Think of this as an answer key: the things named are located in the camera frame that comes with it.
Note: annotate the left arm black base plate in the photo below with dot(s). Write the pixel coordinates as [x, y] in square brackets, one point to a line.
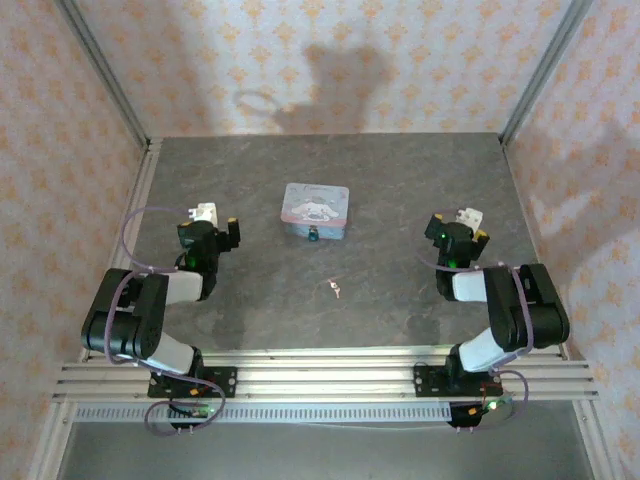
[225, 382]

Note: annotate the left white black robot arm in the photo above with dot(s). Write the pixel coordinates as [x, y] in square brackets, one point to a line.
[125, 325]

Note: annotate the cartoon print tin box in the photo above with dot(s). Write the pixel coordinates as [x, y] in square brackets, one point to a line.
[315, 205]

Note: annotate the small blue padlock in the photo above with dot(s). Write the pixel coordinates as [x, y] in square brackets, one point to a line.
[313, 234]

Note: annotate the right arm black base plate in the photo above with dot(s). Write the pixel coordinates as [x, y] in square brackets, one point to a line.
[427, 382]

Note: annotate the aluminium frame post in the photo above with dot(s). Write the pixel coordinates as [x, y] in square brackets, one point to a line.
[103, 70]
[545, 70]

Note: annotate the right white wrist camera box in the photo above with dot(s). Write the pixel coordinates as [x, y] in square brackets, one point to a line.
[472, 217]

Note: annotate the small green circuit board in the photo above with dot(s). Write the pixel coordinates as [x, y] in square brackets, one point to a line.
[201, 412]
[495, 404]

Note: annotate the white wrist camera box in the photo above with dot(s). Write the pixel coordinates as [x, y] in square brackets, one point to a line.
[472, 217]
[205, 212]

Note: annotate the aluminium table side rail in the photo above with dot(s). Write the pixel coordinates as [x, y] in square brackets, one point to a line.
[140, 190]
[530, 225]

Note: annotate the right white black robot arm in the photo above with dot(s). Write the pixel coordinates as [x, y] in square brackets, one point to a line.
[540, 310]

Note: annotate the small metal key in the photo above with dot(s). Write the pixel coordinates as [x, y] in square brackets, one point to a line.
[335, 289]

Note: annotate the aluminium frame leg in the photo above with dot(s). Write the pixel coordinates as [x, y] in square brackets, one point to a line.
[595, 440]
[52, 440]

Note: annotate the black controller bracket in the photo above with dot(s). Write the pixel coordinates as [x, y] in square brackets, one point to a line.
[462, 417]
[181, 426]

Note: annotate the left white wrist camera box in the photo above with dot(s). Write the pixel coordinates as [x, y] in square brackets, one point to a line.
[205, 212]

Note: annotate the aluminium mounting rail beam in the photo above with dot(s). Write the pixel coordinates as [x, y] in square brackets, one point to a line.
[325, 372]

